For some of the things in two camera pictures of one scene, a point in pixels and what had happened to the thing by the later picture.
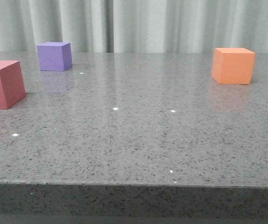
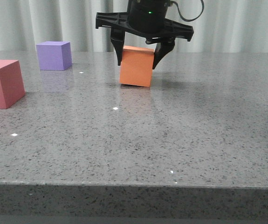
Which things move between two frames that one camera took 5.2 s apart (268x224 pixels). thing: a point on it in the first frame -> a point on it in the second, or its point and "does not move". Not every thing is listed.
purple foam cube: x=54 y=56 does not move
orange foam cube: x=233 y=66 -> x=136 y=66
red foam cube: x=4 y=84 does not move
